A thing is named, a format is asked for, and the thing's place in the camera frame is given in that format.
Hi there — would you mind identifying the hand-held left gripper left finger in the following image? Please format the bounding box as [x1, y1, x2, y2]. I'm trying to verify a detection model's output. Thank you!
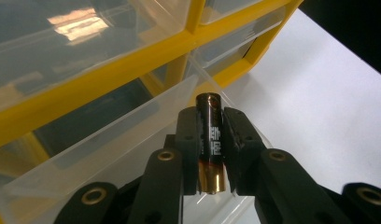
[175, 105, 203, 197]

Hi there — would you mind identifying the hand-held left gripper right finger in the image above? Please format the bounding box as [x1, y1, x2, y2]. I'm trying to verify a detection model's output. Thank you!
[222, 106, 268, 197]

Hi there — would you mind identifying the black and copper battery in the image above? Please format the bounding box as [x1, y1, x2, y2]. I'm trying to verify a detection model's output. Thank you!
[195, 91, 228, 196]

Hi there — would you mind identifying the clear plastic drawer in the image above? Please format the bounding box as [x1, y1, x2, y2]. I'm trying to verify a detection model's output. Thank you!
[0, 55, 275, 224]

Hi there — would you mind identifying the yellow and black organizer cabinet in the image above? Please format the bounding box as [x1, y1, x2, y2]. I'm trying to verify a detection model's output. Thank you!
[0, 0, 304, 224]

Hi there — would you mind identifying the grid of closed clear drawers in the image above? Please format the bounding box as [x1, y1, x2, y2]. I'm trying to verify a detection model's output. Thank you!
[0, 0, 289, 115]

